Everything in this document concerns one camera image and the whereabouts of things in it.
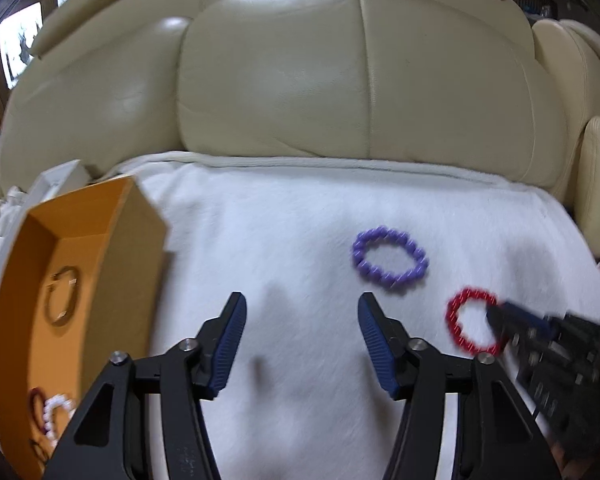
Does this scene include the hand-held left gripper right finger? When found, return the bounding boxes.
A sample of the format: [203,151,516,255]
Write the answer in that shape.
[357,292,563,480]

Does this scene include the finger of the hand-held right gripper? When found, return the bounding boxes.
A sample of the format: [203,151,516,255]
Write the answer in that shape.
[486,301,556,356]

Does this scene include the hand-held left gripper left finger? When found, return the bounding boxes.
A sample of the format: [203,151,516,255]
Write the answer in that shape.
[42,291,248,480]

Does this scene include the red bead bracelet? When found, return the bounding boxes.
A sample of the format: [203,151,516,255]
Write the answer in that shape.
[445,287,506,356]

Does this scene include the orange cardboard box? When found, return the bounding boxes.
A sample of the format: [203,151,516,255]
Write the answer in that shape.
[0,175,170,480]

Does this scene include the white bead bracelet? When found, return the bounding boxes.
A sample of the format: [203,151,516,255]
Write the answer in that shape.
[42,395,76,453]

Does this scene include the white fluffy blanket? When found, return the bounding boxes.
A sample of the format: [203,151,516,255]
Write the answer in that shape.
[100,152,600,480]

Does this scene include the thin metal bangle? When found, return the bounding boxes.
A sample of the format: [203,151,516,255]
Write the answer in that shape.
[46,266,81,328]

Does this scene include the white box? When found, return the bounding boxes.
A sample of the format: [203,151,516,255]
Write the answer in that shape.
[27,160,90,206]

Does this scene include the white cloth bag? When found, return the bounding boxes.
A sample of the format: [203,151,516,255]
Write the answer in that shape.
[0,185,33,286]

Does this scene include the cream leather sofa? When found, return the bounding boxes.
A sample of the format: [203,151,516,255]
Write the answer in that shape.
[0,0,600,261]

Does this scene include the window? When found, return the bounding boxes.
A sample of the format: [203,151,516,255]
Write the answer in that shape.
[0,0,46,86]

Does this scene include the purple bead bracelet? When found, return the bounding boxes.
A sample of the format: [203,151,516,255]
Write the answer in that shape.
[351,227,429,291]

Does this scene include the dark red bracelet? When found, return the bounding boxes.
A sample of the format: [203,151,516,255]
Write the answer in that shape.
[28,387,48,433]

